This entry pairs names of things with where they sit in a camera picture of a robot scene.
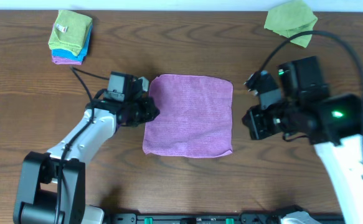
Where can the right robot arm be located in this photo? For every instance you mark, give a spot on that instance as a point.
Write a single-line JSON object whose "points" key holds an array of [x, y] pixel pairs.
{"points": [[301, 106]]}

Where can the folded green cloth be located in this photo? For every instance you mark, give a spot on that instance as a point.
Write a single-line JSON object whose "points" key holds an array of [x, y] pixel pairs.
{"points": [[70, 31]]}

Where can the purple microfiber cloth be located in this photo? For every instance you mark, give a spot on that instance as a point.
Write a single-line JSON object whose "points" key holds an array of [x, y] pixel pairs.
{"points": [[195, 117]]}

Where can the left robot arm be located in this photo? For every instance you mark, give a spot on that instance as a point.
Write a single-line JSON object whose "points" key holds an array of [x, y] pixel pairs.
{"points": [[52, 185]]}

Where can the crumpled green cloth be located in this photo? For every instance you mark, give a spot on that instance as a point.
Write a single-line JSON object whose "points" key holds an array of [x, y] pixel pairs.
{"points": [[290, 18]]}

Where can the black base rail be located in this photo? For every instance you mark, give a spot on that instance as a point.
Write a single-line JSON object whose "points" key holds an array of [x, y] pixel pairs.
{"points": [[244, 218]]}

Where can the folded blue cloth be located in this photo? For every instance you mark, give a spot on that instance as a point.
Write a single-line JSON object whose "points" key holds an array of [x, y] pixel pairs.
{"points": [[68, 55]]}

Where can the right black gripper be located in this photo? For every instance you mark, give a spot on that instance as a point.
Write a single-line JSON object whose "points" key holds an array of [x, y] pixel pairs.
{"points": [[256, 122]]}

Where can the folded purple cloth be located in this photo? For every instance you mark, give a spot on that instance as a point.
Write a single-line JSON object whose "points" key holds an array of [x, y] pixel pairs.
{"points": [[65, 61]]}

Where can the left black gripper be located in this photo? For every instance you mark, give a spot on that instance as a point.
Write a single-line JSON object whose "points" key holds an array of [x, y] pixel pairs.
{"points": [[150, 109]]}

